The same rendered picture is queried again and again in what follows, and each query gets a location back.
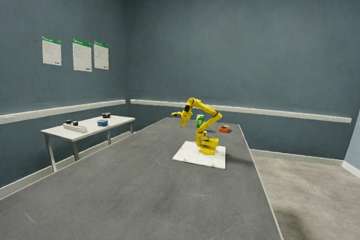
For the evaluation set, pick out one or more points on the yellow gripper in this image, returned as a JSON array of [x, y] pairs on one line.
[[184, 117]]

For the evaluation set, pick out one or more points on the green and yellow drink can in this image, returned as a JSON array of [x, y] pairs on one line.
[[200, 121]]

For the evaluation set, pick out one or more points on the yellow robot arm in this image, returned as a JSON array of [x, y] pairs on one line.
[[209, 143]]

